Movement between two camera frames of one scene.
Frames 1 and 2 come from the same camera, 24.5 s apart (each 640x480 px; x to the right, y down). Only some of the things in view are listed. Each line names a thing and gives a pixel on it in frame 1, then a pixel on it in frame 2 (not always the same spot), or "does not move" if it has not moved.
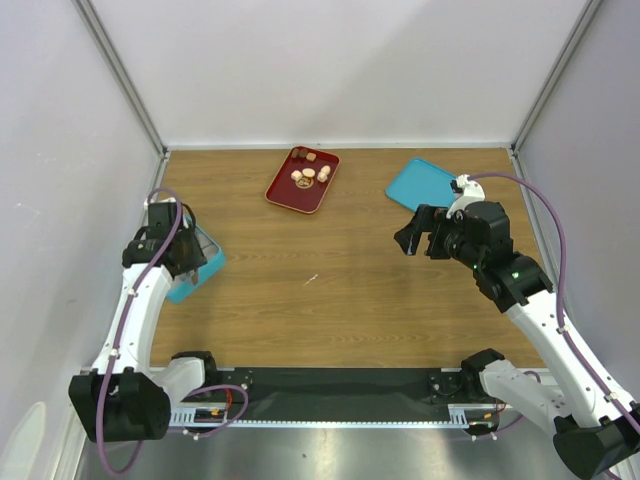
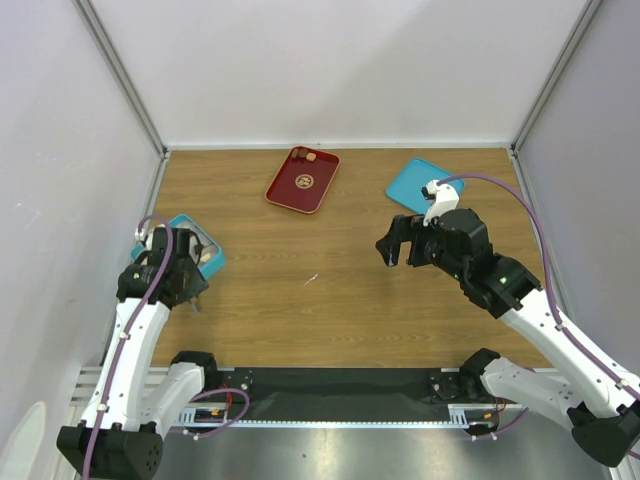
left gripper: (197, 258) → (198, 283)
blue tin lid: (421, 183) does not move
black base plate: (339, 394) does not move
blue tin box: (185, 283) does not move
